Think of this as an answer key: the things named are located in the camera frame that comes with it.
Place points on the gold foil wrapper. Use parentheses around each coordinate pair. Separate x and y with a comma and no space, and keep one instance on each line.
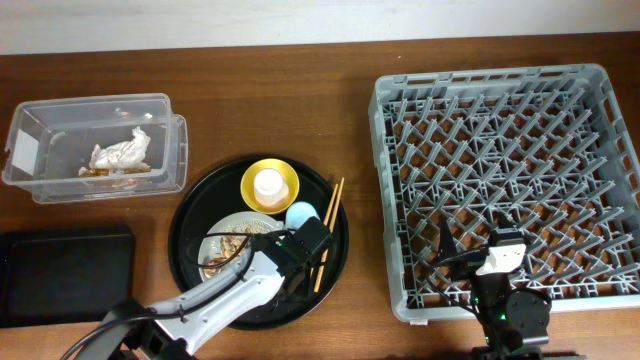
(111,172)

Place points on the black rectangular waste bin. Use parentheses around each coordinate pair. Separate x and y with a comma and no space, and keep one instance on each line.
(61,276)

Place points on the round black tray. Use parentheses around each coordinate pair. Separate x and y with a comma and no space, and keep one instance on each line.
(218,195)

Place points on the yellow bowl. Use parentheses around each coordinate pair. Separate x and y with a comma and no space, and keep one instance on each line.
(247,180)

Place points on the clear plastic waste bin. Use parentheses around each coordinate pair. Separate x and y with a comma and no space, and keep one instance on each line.
(50,140)

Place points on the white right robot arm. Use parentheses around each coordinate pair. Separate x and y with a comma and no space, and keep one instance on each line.
(514,320)

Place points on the light blue cup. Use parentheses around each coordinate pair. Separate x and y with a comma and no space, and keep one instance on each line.
(298,213)

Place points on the food scraps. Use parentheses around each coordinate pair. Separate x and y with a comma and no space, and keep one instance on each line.
(219,248)

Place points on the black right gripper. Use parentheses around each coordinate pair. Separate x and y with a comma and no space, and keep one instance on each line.
(467,265)

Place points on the grey plastic dishwasher rack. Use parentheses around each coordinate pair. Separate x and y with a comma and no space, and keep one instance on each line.
(547,146)

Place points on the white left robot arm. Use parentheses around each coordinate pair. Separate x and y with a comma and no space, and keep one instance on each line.
(177,328)

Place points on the white tissue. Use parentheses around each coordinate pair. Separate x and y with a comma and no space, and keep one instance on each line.
(123,155)

